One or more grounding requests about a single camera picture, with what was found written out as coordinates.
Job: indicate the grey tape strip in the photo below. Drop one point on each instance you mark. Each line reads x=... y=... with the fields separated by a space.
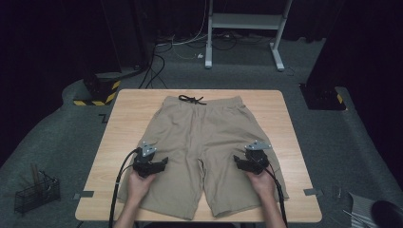
x=312 y=192
x=85 y=194

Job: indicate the black round object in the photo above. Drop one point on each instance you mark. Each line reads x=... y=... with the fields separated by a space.
x=388 y=215

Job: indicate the white metal stand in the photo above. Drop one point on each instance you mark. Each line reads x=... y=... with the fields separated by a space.
x=247 y=21

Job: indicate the grey striped cloth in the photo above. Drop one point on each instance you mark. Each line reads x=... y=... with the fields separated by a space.
x=361 y=209

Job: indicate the person's left hand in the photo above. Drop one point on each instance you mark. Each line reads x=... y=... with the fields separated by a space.
x=138 y=186

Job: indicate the khaki shorts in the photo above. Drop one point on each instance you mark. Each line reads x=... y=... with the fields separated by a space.
x=202 y=142

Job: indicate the person's right hand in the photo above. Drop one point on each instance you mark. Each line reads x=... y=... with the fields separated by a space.
x=264 y=183

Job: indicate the wooden stick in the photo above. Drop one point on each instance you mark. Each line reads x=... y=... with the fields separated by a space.
x=34 y=175

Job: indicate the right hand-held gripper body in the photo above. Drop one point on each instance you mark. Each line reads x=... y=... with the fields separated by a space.
x=258 y=158

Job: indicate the black base with hazard stripes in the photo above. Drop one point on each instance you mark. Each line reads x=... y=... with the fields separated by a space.
x=101 y=90

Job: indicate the black base with yellow mark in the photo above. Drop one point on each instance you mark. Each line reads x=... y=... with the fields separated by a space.
x=321 y=96

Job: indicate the black curtain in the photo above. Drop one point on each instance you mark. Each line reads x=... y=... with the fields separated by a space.
x=47 y=47
x=370 y=47

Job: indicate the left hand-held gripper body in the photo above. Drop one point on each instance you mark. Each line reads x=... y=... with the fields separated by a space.
x=144 y=164

